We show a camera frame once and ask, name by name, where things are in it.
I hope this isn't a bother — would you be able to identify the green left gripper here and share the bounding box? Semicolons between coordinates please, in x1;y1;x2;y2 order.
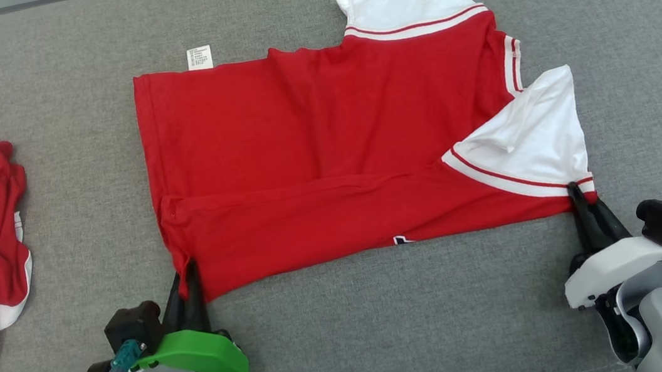
119;254;251;372

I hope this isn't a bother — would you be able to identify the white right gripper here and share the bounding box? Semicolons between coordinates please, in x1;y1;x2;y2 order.
552;171;662;366

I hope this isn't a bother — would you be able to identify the red white t-shirt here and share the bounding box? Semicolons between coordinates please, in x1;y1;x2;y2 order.
122;0;605;309

